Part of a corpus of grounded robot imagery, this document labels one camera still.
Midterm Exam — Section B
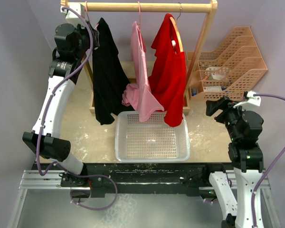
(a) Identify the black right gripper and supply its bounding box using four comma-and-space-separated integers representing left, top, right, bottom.
206, 95, 251, 141

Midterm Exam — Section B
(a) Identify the pink wire hanger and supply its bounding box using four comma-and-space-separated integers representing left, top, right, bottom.
137, 1, 141, 31
85, 0, 99, 30

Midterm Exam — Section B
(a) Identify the black t shirt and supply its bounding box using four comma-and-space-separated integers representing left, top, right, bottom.
92, 18, 133, 125

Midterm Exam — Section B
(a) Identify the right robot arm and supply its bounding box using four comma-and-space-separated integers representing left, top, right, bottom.
201, 96, 264, 228

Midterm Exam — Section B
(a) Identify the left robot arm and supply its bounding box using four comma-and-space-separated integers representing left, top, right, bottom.
22, 21, 95, 186

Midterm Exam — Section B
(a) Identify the red t shirt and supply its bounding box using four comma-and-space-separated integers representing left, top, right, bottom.
149, 13, 186, 127

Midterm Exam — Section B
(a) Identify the pink t shirt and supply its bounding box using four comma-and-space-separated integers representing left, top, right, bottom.
122, 21, 164, 122

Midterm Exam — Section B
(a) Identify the wooden hanger with metal hook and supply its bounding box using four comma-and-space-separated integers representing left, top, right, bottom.
169, 2, 183, 52

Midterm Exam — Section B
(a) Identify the white box with red logo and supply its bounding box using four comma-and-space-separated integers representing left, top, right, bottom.
203, 86, 222, 92

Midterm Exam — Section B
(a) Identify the peach plastic file organizer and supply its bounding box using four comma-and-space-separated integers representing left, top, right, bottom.
189, 26, 267, 101

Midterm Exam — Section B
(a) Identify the wooden clothes rack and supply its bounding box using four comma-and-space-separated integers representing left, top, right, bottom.
60, 0, 218, 114

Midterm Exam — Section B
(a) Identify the white plastic basket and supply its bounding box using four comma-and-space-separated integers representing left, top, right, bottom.
114, 111, 190, 163

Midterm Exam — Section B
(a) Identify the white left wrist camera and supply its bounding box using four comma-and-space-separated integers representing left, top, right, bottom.
60, 2, 86, 24

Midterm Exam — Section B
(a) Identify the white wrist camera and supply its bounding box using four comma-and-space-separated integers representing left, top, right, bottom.
60, 2, 86, 24
233, 91, 261, 110

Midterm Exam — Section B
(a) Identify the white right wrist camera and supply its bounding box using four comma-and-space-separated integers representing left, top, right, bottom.
233, 91, 261, 110

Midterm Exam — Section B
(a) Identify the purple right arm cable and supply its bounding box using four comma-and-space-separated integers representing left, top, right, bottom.
251, 93, 285, 228

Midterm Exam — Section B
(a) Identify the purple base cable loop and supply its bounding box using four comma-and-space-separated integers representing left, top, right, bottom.
59, 163, 118, 211

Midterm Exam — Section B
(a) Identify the aluminium rail frame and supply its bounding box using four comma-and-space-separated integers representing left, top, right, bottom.
7, 161, 282, 228

